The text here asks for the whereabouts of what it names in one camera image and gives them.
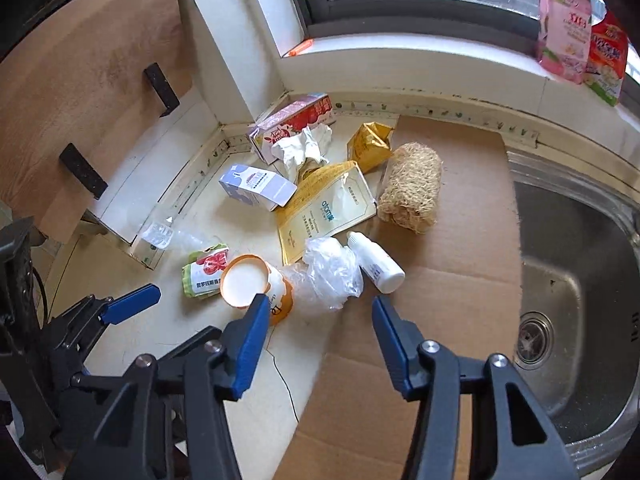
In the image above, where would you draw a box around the small white bottle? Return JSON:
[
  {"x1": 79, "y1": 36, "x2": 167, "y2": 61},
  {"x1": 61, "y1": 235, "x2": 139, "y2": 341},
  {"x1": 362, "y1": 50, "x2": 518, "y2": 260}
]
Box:
[{"x1": 346, "y1": 231, "x2": 406, "y2": 294}]

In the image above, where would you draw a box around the loofah sponge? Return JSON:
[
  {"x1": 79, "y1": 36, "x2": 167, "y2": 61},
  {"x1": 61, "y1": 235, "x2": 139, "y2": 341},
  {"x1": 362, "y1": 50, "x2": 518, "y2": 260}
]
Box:
[{"x1": 376, "y1": 142, "x2": 444, "y2": 235}]

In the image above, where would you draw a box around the pink milk carton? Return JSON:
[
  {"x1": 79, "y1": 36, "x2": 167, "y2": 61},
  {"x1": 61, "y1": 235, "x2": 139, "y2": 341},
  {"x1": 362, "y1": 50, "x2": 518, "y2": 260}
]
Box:
[{"x1": 246, "y1": 92, "x2": 335, "y2": 165}]

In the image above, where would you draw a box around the yellow snack packet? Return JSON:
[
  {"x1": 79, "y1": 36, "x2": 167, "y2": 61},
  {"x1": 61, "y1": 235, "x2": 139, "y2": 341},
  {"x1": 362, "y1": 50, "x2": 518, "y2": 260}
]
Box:
[{"x1": 347, "y1": 122, "x2": 396, "y2": 175}]

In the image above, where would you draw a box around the clear plastic bag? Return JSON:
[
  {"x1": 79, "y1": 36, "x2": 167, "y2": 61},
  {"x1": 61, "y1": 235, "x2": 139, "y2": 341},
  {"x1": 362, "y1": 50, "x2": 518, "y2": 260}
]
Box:
[{"x1": 280, "y1": 236, "x2": 365, "y2": 311}]

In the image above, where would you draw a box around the green red wrapper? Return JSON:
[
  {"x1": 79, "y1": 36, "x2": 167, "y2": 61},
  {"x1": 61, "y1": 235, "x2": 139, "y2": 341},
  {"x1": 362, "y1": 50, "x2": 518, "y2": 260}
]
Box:
[{"x1": 181, "y1": 244, "x2": 231, "y2": 301}]

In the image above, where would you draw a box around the dark framed window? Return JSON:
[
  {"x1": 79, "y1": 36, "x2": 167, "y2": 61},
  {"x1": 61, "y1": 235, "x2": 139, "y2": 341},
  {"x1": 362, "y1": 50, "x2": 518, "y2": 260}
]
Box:
[{"x1": 277, "y1": 0, "x2": 640, "y2": 81}]

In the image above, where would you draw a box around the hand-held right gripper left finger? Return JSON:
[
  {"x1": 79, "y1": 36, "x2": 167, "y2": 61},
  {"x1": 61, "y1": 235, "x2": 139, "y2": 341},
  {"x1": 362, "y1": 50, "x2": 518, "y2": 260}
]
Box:
[{"x1": 65, "y1": 292, "x2": 271, "y2": 480}]

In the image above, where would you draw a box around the pink dish soap bottle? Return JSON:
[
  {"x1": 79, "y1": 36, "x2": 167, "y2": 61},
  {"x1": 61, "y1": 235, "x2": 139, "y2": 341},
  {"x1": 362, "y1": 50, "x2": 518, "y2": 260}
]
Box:
[{"x1": 536, "y1": 0, "x2": 593, "y2": 85}]

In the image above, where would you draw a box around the white tissue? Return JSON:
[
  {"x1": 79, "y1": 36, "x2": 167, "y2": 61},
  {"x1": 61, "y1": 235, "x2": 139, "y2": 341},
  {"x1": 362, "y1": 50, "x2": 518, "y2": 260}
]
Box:
[{"x1": 271, "y1": 124, "x2": 333, "y2": 183}]

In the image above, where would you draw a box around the wooden cutting board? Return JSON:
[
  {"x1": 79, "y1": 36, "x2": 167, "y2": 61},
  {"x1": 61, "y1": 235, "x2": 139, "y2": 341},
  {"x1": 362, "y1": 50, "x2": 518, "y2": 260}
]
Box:
[{"x1": 0, "y1": 0, "x2": 196, "y2": 246}]

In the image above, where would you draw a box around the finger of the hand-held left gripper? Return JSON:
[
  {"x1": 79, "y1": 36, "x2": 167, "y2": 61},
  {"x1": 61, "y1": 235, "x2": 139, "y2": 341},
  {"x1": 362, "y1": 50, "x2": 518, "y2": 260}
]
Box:
[
  {"x1": 70, "y1": 370, "x2": 132, "y2": 403},
  {"x1": 47, "y1": 283, "x2": 162, "y2": 376}
]

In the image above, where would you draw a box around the steel sink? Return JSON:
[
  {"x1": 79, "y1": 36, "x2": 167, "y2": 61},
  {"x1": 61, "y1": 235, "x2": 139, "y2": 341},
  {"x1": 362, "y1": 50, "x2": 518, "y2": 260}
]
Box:
[{"x1": 505, "y1": 150, "x2": 640, "y2": 461}]

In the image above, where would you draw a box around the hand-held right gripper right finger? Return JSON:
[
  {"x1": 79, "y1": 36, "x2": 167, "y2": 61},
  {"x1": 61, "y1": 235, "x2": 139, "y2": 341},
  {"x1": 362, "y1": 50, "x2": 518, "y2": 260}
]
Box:
[{"x1": 371, "y1": 295, "x2": 581, "y2": 480}]

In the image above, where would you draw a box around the purple milk carton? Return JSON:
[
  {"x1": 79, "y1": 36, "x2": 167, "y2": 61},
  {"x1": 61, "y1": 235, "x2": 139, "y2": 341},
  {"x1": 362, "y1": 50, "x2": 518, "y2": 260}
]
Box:
[{"x1": 218, "y1": 163, "x2": 298, "y2": 212}]

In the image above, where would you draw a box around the red spray bottle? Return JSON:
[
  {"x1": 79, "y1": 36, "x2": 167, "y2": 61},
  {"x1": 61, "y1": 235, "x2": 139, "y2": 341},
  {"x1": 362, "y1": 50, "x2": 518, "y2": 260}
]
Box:
[{"x1": 582, "y1": 10, "x2": 628, "y2": 107}]

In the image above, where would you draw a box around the clear plastic wrapper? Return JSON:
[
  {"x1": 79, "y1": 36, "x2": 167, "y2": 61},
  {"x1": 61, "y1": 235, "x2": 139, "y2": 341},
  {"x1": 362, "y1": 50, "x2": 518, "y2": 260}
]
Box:
[{"x1": 140, "y1": 216, "x2": 211, "y2": 256}]

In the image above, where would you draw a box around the cardboard sheet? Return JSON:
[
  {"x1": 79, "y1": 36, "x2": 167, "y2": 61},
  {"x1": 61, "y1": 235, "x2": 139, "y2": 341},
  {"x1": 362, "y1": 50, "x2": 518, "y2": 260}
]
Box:
[{"x1": 270, "y1": 115, "x2": 523, "y2": 480}]

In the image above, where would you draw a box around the orange rimmed paper cup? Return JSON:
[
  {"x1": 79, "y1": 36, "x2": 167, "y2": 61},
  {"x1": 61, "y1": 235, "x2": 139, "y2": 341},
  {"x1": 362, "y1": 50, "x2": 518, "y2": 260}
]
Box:
[{"x1": 220, "y1": 255, "x2": 295, "y2": 327}]

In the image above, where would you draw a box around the sink drain strainer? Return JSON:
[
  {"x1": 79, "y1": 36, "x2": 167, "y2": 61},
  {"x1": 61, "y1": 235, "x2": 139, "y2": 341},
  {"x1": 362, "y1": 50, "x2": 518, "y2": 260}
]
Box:
[{"x1": 515, "y1": 311, "x2": 556, "y2": 371}]

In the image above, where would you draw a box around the yellow white pouch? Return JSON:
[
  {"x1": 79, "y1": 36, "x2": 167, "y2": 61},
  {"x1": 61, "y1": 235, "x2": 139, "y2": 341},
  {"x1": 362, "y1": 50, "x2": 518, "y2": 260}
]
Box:
[{"x1": 276, "y1": 161, "x2": 378, "y2": 266}]

